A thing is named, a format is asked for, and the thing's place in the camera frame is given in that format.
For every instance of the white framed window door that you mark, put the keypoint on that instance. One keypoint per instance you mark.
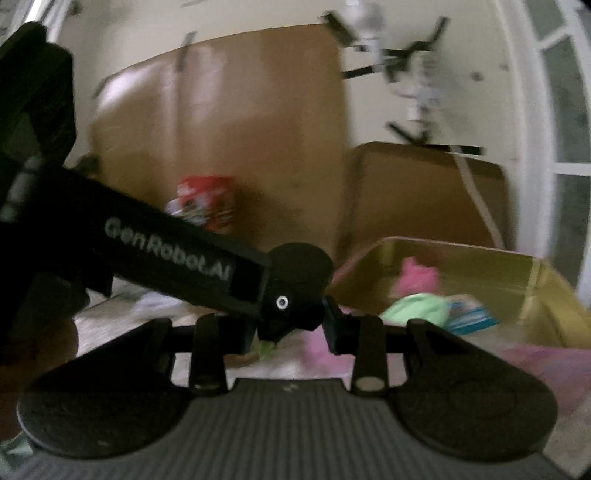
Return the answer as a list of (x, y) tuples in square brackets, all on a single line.
[(549, 49)]

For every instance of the white blue tissue packet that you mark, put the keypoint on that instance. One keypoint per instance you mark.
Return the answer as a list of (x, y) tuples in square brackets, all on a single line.
[(467, 315)]

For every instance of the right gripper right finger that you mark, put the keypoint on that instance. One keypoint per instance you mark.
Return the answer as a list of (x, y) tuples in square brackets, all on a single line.
[(369, 340)]

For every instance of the white bottle on wall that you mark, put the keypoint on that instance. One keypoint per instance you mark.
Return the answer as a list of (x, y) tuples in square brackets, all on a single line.
[(368, 20)]

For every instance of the white wall charger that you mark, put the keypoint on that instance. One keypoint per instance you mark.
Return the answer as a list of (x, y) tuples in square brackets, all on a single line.
[(421, 87)]

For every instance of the red cereal box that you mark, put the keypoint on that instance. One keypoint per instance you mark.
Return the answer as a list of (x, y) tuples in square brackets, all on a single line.
[(205, 201)]

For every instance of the pink tin box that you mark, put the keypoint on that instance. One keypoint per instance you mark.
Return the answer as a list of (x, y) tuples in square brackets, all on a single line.
[(531, 300)]

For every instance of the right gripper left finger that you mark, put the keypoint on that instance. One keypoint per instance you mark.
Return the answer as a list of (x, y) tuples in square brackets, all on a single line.
[(212, 338)]

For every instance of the patterned tablecloth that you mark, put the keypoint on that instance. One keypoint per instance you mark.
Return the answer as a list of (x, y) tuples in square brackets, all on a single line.
[(452, 411)]

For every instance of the brown cardboard sheet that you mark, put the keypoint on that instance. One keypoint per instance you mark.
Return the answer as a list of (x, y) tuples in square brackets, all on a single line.
[(265, 107)]

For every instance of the pink soft item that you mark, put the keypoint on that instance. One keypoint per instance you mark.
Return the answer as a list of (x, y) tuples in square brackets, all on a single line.
[(416, 278)]

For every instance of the brown tray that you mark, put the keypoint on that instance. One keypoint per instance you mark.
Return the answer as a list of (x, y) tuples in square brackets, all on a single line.
[(406, 191)]

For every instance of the green cloth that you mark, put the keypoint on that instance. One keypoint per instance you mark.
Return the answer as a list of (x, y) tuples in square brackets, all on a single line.
[(424, 306)]

